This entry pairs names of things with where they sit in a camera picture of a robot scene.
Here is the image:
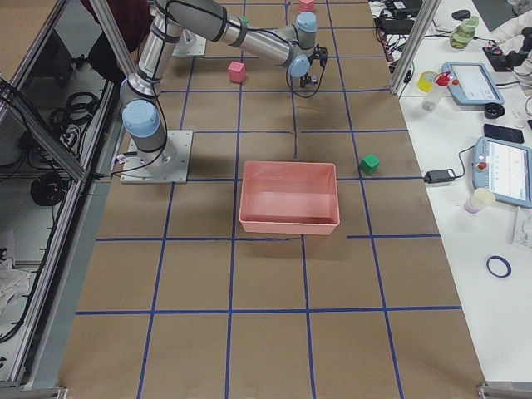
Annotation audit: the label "person in red shirt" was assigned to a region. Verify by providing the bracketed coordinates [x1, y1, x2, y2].
[81, 0, 153, 86]

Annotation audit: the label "yellow tape roll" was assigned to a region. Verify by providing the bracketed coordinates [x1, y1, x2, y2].
[417, 71, 438, 93]

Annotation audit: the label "aluminium frame post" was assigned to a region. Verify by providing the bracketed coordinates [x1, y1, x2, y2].
[389, 0, 441, 94]

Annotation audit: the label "teach pendant far side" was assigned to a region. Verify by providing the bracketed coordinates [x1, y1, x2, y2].
[441, 62, 505, 106]

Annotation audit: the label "teach pendant near bin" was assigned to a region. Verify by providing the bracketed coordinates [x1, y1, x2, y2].
[472, 137, 531, 209]

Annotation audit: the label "black smartphone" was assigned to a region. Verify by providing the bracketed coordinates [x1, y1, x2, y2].
[483, 124, 525, 144]

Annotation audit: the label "black power adapter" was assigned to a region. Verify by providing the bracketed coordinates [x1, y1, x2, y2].
[423, 169, 457, 184]

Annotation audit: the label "pink cube far end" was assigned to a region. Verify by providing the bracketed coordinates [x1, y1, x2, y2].
[298, 0, 315, 12]

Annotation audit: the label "green tape rolls stack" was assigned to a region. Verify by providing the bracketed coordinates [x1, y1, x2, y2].
[450, 16, 479, 50]

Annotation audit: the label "pink plastic bin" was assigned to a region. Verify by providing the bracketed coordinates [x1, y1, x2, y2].
[239, 161, 340, 235]

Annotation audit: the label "silver robot arm near bin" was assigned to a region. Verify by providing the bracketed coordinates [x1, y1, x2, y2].
[121, 1, 328, 163]

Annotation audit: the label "pink cube near robot bases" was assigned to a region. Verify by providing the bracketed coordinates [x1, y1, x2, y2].
[227, 61, 246, 84]

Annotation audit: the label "blue tape ring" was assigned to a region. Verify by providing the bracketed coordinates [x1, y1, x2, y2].
[485, 254, 513, 279]

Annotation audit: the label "plastic cup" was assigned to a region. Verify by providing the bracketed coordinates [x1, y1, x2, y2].
[464, 188, 495, 214]

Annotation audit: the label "black gripper near bin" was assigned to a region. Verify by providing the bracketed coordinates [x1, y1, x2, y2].
[299, 44, 328, 86]

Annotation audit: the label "green cube beside bin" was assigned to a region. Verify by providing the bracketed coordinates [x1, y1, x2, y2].
[360, 153, 381, 175]

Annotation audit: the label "clear squeeze bottle red cap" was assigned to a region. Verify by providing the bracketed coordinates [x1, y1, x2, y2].
[421, 71, 453, 112]

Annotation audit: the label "metal base plate near bin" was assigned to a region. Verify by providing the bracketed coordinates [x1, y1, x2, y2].
[120, 130, 193, 184]

